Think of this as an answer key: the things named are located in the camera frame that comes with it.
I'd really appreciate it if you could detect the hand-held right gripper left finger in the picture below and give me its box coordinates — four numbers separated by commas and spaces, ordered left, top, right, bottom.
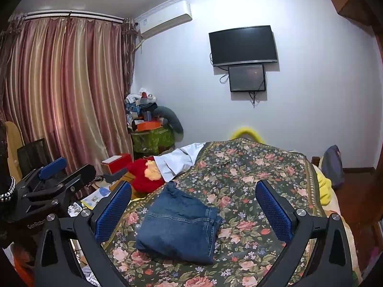
34, 181, 133, 287

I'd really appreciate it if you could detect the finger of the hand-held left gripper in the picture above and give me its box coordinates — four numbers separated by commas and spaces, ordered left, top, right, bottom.
22, 164, 97, 207
16, 156, 68, 192

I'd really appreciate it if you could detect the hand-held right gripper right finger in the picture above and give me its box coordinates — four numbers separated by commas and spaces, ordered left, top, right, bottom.
255, 179, 354, 287

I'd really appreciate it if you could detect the blue denim jacket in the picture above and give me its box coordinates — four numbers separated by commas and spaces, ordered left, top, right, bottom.
135, 181, 222, 266

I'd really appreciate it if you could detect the person's left forearm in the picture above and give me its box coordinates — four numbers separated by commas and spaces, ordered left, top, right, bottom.
0, 122, 17, 216

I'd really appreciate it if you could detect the pile of clothes and bags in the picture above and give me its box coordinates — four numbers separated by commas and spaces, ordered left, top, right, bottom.
124, 87, 158, 130

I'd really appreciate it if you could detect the pile of booklets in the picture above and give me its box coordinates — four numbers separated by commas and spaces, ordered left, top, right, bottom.
67, 185, 111, 216

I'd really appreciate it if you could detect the black chair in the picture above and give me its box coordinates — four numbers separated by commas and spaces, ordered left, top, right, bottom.
16, 138, 48, 183

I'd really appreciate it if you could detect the red box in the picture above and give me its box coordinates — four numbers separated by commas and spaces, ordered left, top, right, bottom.
101, 153, 133, 174

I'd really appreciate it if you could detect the orange bag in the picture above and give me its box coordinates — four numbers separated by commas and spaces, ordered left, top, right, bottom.
12, 245, 36, 276

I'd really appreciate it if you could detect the red plush toy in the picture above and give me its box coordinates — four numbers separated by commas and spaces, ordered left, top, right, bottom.
127, 156, 165, 193

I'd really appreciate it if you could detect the dark floral blanket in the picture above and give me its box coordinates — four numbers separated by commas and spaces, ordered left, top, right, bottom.
102, 139, 330, 287

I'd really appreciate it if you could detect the yellow blanket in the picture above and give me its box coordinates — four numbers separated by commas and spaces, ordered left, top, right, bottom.
315, 164, 332, 206

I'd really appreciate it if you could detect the grey backpack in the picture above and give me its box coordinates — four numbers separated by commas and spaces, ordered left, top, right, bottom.
320, 145, 345, 190

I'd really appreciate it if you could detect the striped pink gold curtain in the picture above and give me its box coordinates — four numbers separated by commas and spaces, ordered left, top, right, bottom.
0, 16, 140, 186

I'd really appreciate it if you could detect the white cloth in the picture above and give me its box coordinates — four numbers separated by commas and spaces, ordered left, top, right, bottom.
154, 143, 207, 182

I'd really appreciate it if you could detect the yellow fuzzy pillow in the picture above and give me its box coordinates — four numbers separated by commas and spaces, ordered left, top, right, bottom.
229, 126, 265, 142

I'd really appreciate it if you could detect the orange box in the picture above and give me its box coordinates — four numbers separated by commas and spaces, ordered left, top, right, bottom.
137, 120, 160, 132

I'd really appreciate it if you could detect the cream printed bed sheet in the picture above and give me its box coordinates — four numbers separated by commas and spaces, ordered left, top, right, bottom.
341, 221, 364, 284

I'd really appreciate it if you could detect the grey plush pillow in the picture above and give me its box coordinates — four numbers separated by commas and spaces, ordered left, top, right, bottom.
152, 106, 184, 134

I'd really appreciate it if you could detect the white air conditioner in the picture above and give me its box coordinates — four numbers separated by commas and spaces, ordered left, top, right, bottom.
134, 0, 193, 41

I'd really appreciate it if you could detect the small black wall monitor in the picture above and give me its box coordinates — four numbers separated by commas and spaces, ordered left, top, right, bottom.
228, 64, 267, 93

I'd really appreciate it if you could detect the curtain rail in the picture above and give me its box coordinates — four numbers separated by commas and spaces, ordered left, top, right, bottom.
9, 10, 132, 24

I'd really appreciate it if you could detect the black wall television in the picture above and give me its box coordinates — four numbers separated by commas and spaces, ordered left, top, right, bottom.
208, 25, 278, 67

